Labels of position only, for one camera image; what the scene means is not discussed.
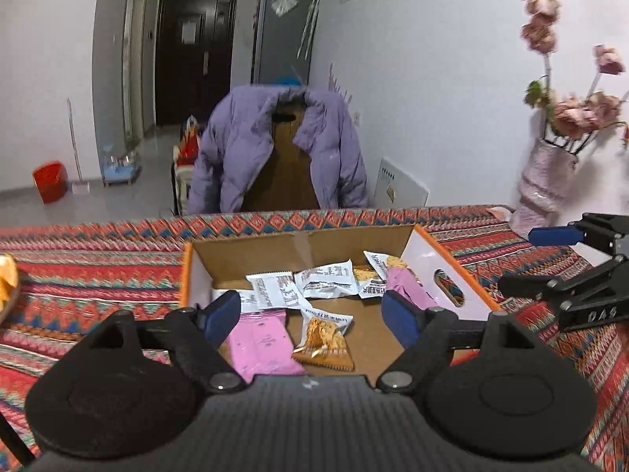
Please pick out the orange peels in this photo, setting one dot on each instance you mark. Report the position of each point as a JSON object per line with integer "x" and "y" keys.
{"x": 5, "y": 275}

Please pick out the red bucket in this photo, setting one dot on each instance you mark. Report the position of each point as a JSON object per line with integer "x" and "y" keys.
{"x": 49, "y": 182}

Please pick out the paper sheet on door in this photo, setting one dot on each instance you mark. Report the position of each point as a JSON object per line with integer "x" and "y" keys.
{"x": 189, "y": 32}

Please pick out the clear plastic bag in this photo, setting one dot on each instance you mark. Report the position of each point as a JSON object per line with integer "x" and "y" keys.
{"x": 284, "y": 4}

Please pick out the dark entrance door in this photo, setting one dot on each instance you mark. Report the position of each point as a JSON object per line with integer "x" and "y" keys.
{"x": 172, "y": 69}

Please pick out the dried pink roses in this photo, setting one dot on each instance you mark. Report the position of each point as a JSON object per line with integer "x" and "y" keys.
{"x": 570, "y": 113}

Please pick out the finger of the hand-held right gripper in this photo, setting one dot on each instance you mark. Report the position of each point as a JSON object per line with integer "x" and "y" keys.
{"x": 555, "y": 235}
{"x": 535, "y": 286}

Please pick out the purple puffer jacket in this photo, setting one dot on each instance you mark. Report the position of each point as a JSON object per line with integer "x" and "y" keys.
{"x": 231, "y": 157}

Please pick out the low rack with bottles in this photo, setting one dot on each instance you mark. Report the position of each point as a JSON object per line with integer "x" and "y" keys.
{"x": 120, "y": 172}

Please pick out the glass panel door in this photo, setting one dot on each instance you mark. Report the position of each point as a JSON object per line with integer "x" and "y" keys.
{"x": 135, "y": 59}

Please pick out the wooden chair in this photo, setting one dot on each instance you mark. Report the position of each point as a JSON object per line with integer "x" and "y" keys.
{"x": 280, "y": 167}

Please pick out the grey refrigerator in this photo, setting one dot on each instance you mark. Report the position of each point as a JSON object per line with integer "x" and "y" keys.
{"x": 268, "y": 44}

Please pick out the patterned red tablecloth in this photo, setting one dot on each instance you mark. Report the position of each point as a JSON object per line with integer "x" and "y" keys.
{"x": 98, "y": 275}

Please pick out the red bags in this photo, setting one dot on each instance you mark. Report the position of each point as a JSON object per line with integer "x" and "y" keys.
{"x": 189, "y": 150}

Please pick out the pink snack packet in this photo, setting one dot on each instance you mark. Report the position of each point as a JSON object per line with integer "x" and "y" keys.
{"x": 260, "y": 349}
{"x": 405, "y": 282}

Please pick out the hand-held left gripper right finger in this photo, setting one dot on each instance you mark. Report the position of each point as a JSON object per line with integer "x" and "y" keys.
{"x": 400, "y": 322}

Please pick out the white snack packet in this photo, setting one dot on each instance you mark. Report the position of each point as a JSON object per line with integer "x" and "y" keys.
{"x": 324, "y": 280}
{"x": 272, "y": 292}
{"x": 247, "y": 301}

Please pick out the clear cracker packet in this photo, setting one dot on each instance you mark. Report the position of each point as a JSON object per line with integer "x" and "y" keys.
{"x": 368, "y": 280}
{"x": 324, "y": 341}
{"x": 390, "y": 261}

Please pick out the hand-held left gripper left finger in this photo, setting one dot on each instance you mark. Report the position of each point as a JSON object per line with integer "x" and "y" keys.
{"x": 223, "y": 312}

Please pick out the red cardboard box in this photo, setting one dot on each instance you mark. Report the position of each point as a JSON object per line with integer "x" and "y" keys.
{"x": 368, "y": 339}

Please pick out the pink ceramic vase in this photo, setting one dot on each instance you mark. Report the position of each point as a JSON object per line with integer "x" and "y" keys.
{"x": 540, "y": 187}

